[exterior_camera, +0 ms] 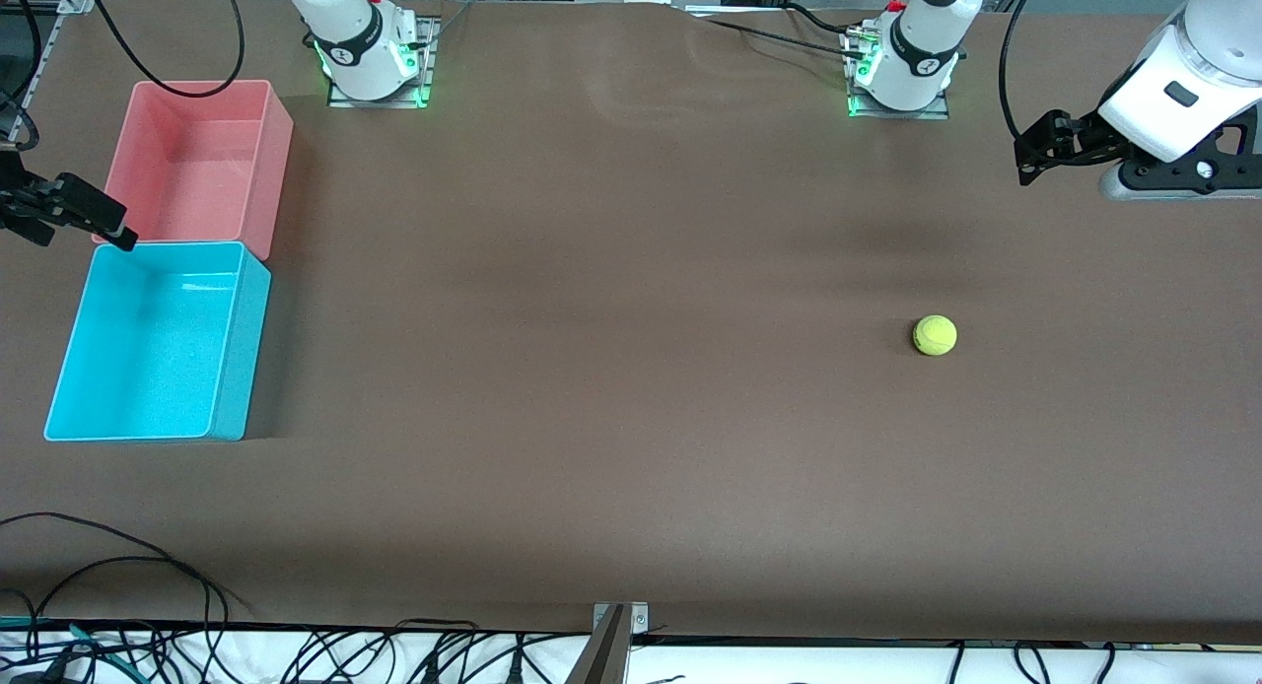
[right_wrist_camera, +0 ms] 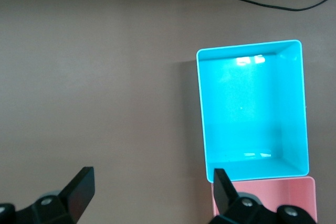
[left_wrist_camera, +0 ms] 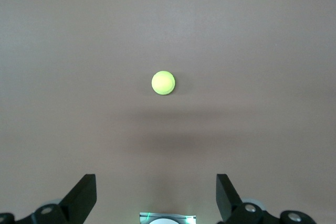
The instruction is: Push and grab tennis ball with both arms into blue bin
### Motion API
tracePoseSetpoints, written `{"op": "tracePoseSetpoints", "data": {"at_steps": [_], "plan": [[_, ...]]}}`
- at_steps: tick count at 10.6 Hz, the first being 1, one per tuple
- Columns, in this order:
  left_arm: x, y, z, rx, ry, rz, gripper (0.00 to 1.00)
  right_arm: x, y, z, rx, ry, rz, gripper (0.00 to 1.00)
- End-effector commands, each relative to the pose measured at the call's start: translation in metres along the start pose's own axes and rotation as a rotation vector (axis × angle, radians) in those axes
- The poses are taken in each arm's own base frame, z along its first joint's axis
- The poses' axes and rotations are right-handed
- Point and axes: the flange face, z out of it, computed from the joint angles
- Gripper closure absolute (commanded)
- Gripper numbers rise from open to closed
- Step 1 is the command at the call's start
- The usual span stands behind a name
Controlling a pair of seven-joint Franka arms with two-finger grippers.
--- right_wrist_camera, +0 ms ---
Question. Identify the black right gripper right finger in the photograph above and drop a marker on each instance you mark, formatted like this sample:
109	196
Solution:
225	197

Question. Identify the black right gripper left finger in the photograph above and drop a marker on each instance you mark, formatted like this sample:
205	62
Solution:
76	197

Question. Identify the blue plastic bin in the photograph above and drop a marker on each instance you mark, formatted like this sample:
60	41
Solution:
249	116

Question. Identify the pink plastic bin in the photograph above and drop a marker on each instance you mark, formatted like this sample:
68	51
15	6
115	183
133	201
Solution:
275	190

